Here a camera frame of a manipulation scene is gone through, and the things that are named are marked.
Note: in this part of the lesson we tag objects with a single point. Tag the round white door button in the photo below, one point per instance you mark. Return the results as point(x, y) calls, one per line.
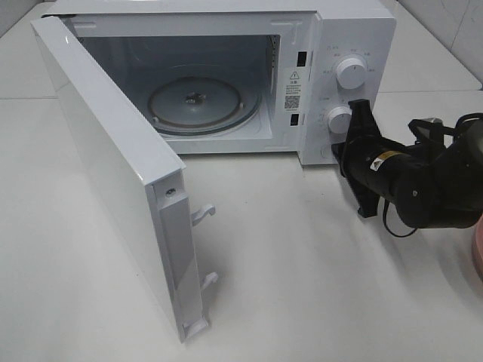
point(327, 154)

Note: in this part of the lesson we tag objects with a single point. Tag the white microwave door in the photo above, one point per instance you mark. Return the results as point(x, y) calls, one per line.
point(137, 175)

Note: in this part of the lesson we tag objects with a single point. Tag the lower white timer knob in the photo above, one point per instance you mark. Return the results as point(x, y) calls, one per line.
point(339, 119)

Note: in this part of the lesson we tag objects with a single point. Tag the pink round plate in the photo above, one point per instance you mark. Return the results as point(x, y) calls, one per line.
point(476, 249)

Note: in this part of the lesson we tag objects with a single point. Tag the upper white power knob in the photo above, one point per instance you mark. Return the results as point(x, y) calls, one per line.
point(351, 72)

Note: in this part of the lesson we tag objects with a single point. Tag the white microwave oven body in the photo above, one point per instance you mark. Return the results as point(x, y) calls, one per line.
point(287, 49)

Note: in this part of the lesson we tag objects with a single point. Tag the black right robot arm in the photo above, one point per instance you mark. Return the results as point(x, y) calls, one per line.
point(457, 167)

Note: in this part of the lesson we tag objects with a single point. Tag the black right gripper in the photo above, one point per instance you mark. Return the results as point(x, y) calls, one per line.
point(376, 167)

